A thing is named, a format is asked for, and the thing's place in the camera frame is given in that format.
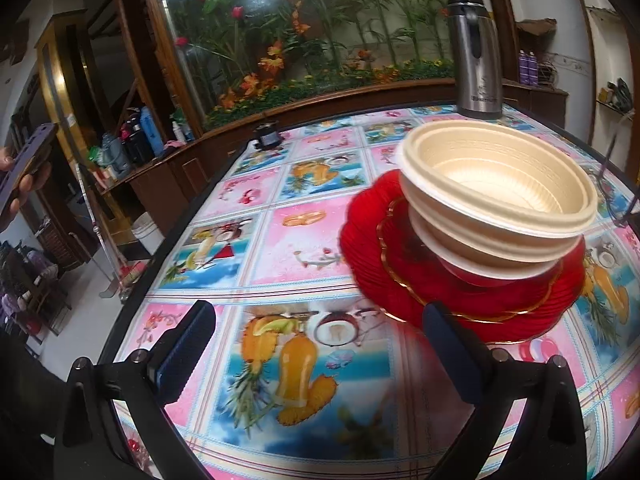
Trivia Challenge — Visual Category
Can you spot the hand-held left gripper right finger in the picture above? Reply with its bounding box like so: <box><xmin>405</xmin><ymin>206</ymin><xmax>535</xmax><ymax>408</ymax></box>
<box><xmin>421</xmin><ymin>301</ymin><xmax>587</xmax><ymax>480</ymax></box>

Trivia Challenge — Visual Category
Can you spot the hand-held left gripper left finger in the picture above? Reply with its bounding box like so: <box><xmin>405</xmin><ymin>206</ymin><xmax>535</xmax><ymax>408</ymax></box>
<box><xmin>52</xmin><ymin>300</ymin><xmax>217</xmax><ymax>480</ymax></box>

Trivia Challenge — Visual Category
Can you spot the white foam bowl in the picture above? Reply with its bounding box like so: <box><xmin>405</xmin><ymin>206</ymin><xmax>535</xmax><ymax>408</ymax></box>
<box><xmin>422</xmin><ymin>232</ymin><xmax>563</xmax><ymax>288</ymax></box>

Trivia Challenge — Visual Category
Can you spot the red gold-rimmed scalloped plate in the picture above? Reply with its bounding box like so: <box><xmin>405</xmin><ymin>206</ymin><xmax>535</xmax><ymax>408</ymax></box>
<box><xmin>376</xmin><ymin>199</ymin><xmax>568</xmax><ymax>322</ymax></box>

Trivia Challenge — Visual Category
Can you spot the beige paper bowl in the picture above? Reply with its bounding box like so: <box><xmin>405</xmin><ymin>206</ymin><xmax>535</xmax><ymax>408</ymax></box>
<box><xmin>412</xmin><ymin>215</ymin><xmax>587</xmax><ymax>265</ymax></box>
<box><xmin>397</xmin><ymin>121</ymin><xmax>599</xmax><ymax>256</ymax></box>

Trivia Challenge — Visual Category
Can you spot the large red pleated plate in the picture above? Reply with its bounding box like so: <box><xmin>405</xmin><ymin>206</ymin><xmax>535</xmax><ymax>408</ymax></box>
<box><xmin>339</xmin><ymin>169</ymin><xmax>587</xmax><ymax>343</ymax></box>

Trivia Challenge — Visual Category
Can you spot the red broom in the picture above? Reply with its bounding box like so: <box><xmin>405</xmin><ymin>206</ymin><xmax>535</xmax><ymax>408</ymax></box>
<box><xmin>75</xmin><ymin>162</ymin><xmax>151</xmax><ymax>302</ymax></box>

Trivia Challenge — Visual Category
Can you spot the white plastic bucket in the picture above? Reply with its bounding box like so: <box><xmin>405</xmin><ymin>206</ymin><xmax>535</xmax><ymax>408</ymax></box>
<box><xmin>131</xmin><ymin>211</ymin><xmax>165</xmax><ymax>257</ymax></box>

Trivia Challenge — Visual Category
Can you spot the fruit print tablecloth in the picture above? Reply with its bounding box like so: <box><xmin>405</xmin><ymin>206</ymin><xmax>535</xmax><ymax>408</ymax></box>
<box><xmin>112</xmin><ymin>104</ymin><xmax>640</xmax><ymax>480</ymax></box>

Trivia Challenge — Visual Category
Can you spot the wooden sideboard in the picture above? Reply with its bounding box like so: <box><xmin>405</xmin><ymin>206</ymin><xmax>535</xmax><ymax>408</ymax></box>
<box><xmin>95</xmin><ymin>77</ymin><xmax>571</xmax><ymax>221</ymax></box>

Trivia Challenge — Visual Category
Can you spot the blue bottle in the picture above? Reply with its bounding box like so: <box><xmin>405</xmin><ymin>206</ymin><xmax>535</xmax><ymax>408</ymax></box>
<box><xmin>140</xmin><ymin>106</ymin><xmax>165</xmax><ymax>157</ymax></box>

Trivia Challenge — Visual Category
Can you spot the small black round object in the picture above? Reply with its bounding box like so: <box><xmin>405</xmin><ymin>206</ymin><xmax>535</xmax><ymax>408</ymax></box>
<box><xmin>253</xmin><ymin>122</ymin><xmax>283</xmax><ymax>151</ymax></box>

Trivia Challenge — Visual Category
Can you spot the stainless steel thermos flask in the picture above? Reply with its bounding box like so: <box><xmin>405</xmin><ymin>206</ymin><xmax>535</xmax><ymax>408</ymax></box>
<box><xmin>446</xmin><ymin>0</ymin><xmax>503</xmax><ymax>121</ymax></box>

